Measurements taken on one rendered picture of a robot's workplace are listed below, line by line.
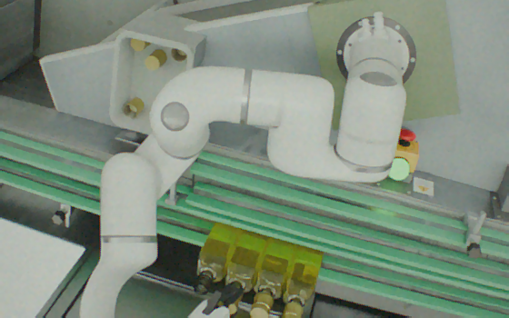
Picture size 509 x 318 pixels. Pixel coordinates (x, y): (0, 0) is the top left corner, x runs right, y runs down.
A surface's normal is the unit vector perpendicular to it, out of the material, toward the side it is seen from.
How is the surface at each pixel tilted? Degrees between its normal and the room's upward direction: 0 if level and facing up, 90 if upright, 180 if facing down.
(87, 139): 90
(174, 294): 90
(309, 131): 24
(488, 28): 0
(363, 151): 5
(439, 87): 2
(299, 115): 11
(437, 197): 90
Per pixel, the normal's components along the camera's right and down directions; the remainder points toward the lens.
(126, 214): 0.12, -0.14
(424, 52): -0.19, 0.44
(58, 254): 0.17, -0.86
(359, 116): -0.56, 0.35
